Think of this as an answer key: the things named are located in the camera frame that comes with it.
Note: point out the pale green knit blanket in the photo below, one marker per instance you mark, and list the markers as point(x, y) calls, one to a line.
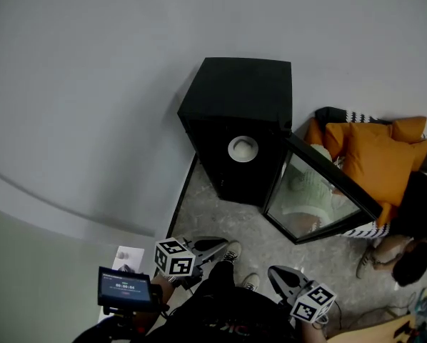
point(320, 152)

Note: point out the round metal knob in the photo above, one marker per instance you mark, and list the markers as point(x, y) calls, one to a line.
point(123, 254)

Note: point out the person's right beige shoe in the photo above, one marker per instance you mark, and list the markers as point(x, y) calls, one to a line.
point(251, 282)

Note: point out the person's beige shoe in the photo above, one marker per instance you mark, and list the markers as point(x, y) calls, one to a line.
point(232, 251)
point(251, 282)

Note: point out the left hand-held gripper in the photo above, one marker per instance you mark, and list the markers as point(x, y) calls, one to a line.
point(174, 259)

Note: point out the person's left forearm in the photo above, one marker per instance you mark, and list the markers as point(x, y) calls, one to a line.
point(161, 288)

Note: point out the orange cushions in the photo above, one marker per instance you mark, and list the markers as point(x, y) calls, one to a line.
point(329, 114)

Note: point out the black cabinet with glass door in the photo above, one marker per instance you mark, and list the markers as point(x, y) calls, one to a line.
point(235, 84)

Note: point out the person's left beige shoe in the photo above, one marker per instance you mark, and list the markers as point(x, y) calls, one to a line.
point(232, 251)

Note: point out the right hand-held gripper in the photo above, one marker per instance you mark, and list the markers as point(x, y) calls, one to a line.
point(311, 304)

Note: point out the person's right forearm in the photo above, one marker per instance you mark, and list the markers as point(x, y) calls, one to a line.
point(311, 332)

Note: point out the white narrow panel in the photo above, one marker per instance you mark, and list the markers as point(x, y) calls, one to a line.
point(135, 257)

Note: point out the person's black trousers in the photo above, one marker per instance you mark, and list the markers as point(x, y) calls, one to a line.
point(218, 273)

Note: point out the small black monitor screen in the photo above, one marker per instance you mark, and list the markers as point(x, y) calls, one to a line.
point(126, 288)

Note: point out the white round plate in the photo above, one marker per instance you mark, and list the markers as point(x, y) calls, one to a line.
point(232, 154)

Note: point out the glass door with black frame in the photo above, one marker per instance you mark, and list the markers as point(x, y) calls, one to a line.
point(342, 185)

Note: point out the light wooden table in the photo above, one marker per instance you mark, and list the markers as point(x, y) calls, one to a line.
point(374, 332)

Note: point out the black baseboard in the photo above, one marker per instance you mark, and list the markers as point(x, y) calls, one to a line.
point(181, 198)

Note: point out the person's black shirt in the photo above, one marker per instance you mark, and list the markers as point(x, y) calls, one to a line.
point(227, 313)

